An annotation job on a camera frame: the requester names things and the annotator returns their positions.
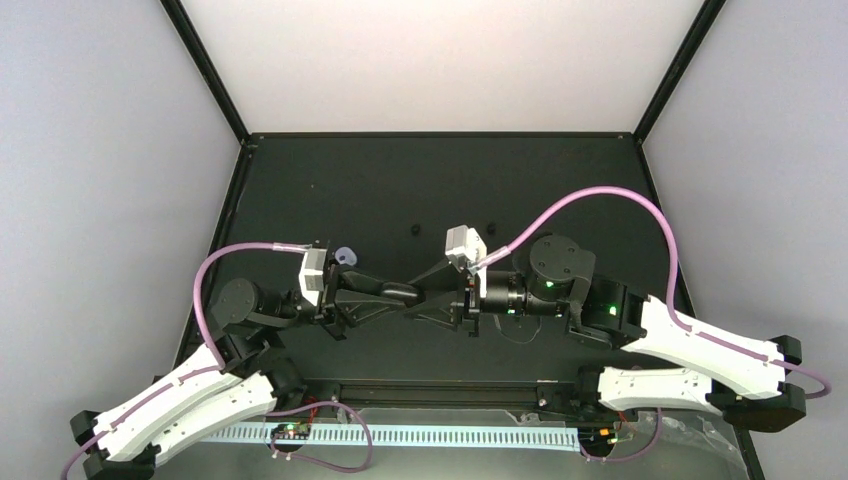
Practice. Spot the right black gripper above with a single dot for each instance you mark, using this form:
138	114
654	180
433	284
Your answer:
459	301

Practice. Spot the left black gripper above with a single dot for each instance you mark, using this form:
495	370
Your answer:
337	281

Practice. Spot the lavender earbud charging case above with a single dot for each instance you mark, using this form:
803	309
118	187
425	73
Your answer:
345	256

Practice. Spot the black charging case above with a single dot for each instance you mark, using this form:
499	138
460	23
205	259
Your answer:
410	295

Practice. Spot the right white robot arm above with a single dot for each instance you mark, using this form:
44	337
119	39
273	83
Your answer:
708	369

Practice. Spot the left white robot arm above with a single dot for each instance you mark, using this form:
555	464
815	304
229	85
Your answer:
247	372

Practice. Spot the left circuit board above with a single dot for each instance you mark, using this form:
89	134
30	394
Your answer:
291	432

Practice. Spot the circuit board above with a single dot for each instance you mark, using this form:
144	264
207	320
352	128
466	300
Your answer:
291	432
598	436

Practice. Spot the right circuit board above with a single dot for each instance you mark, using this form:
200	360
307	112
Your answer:
598	436

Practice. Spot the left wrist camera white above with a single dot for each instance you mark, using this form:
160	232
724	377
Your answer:
311	275

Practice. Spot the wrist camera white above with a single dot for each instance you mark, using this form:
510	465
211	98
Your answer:
311	275
464	248

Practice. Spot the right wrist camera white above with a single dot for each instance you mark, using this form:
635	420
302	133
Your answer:
464	248

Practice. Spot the black aluminium front rail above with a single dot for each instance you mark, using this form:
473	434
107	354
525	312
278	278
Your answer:
440	394

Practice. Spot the white slotted cable duct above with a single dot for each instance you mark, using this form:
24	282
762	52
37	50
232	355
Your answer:
435	436

